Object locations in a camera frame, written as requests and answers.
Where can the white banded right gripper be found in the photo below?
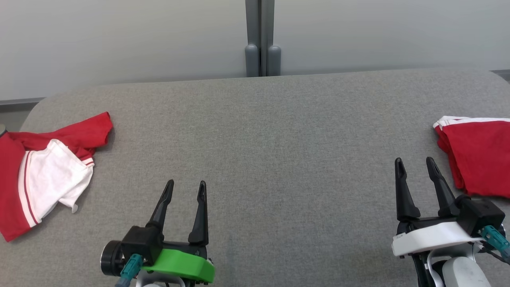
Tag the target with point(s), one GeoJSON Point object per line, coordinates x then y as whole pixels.
{"type": "Point", "coordinates": [430, 237]}

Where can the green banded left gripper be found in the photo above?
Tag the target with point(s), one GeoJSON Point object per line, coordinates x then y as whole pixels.
{"type": "Point", "coordinates": [183, 265]}

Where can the red jersey with white hem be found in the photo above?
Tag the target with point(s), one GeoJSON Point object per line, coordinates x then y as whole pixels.
{"type": "Point", "coordinates": [482, 159]}

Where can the red jersey with white sleeves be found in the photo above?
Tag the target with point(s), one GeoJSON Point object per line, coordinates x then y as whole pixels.
{"type": "Point", "coordinates": [12, 179]}

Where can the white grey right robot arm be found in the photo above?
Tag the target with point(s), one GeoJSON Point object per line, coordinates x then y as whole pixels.
{"type": "Point", "coordinates": [464, 275]}

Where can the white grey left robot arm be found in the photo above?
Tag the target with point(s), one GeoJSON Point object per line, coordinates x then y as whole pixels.
{"type": "Point", "coordinates": [153, 284]}

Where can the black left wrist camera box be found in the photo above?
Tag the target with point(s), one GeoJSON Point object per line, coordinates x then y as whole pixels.
{"type": "Point", "coordinates": [139, 243]}

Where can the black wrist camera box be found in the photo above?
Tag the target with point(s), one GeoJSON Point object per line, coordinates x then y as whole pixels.
{"type": "Point", "coordinates": [139, 243]}
{"type": "Point", "coordinates": [480, 215]}

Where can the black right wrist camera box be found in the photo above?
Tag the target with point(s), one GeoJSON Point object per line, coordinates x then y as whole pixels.
{"type": "Point", "coordinates": [480, 215]}

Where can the grey partition frame post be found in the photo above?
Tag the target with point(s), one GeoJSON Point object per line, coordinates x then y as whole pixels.
{"type": "Point", "coordinates": [252, 59]}

